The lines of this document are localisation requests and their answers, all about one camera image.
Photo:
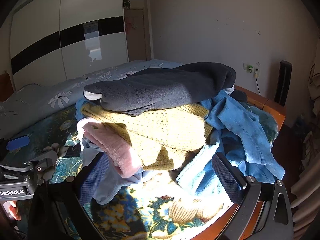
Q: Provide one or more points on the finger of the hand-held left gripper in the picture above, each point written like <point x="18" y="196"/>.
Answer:
<point x="17" y="142"/>
<point x="41" y="166"/>

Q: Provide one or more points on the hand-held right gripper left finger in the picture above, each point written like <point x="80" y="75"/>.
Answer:
<point x="92" y="178"/>

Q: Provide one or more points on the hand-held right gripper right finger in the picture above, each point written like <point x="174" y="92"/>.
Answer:
<point x="226" y="177"/>

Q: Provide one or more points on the navy and white fleece jacket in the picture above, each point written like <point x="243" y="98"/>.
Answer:
<point x="162" y="87"/>

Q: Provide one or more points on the person's left hand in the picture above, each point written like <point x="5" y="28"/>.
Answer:
<point x="14" y="210"/>

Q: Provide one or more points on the grey-blue garment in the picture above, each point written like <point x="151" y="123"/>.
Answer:
<point x="110" y="185"/>

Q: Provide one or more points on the pink fleece garment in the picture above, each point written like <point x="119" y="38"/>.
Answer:
<point x="112" y="150"/>

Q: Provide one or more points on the light blue floral quilt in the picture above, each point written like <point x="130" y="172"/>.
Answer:
<point x="37" y="100"/>

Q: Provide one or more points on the teal floral blanket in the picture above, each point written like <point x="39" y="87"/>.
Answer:
<point x="125" y="212"/>

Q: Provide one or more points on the blue fleece garment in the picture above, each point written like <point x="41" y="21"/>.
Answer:
<point x="237" y="130"/>

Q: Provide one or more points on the beige curtain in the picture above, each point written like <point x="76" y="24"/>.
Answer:
<point x="303" y="192"/>

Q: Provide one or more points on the yellow knit sweater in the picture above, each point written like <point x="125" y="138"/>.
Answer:
<point x="162" y="130"/>

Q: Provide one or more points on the tall black stand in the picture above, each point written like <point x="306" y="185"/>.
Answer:
<point x="283" y="82"/>

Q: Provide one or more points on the white wardrobe with black stripe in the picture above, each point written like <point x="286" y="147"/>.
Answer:
<point x="37" y="30"/>

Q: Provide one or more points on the brown wooden door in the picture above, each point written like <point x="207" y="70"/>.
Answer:
<point x="137" y="42"/>

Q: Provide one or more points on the pink hanging item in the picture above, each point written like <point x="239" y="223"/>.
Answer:
<point x="128" y="26"/>

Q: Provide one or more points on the white wall socket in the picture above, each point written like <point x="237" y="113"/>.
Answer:
<point x="250" y="68"/>

